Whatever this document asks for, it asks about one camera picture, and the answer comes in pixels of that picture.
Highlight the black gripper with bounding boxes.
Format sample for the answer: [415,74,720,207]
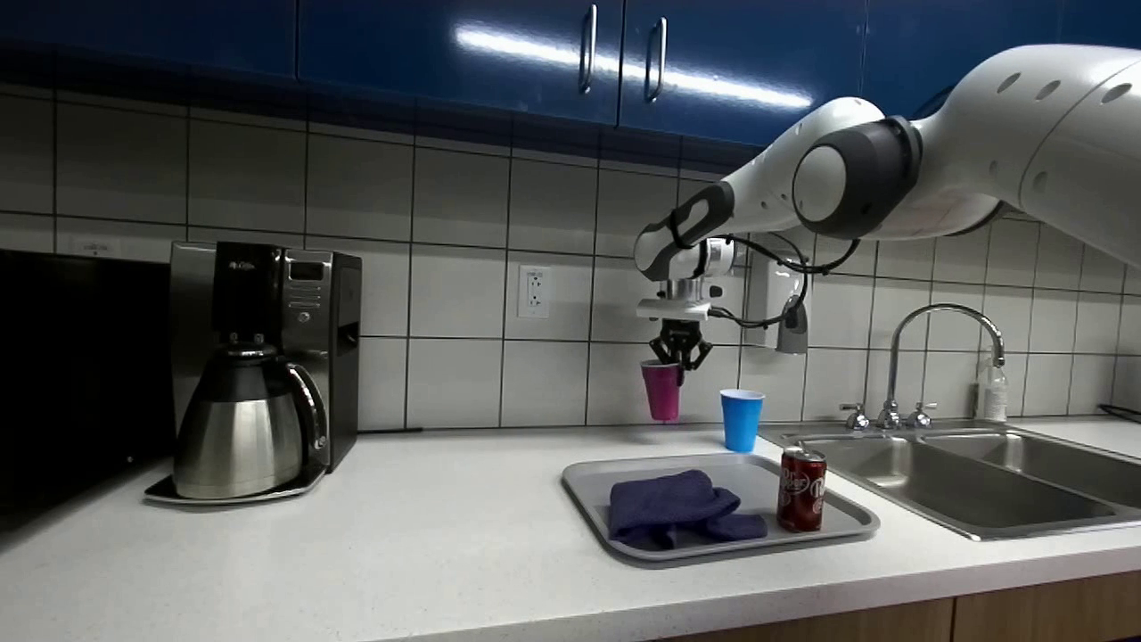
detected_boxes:
[644,314,718,375]

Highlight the pink plastic cup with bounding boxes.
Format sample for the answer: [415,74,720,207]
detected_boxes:
[638,356,688,429]

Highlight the blue plastic cup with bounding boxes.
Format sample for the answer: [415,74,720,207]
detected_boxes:
[718,385,770,458]

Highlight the white soap dispenser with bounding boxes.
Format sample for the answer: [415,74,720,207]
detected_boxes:
[743,251,815,356]

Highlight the grey serving tray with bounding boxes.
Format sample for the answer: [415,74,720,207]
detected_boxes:
[561,447,883,566]

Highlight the dark blue cloth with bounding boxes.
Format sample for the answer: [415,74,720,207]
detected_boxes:
[601,469,770,554]

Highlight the red soda can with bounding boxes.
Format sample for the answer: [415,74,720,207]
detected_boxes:
[772,442,829,534]

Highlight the chrome sink faucet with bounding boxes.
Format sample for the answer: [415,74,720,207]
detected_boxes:
[837,300,1008,437]

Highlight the clear soap bottle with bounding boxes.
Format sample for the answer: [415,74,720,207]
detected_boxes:
[971,352,1014,429]

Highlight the stainless steel sink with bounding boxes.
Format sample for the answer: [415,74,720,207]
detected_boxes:
[770,420,1141,547]

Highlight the black steel coffee maker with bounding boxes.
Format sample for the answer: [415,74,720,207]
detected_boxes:
[143,238,364,510]

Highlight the wooden lower cabinet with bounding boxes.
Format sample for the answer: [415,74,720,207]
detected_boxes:
[663,566,1141,642]

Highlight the stainless steel carafe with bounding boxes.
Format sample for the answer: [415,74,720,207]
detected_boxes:
[171,349,333,500]

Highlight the glossy blue upper cabinet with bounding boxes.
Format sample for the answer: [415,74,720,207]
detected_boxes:
[0,0,1141,211]

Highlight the black microwave oven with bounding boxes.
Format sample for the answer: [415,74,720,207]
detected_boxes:
[0,246,178,540]

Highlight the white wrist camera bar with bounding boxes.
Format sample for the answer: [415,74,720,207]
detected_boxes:
[635,288,718,326]

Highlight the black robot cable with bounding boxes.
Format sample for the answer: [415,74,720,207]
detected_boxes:
[708,227,868,332]

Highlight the white wall outlet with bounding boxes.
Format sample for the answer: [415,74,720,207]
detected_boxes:
[516,259,556,320]

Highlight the silver cabinet handle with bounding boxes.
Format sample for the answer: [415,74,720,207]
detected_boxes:
[578,0,601,101]
[643,12,671,107]

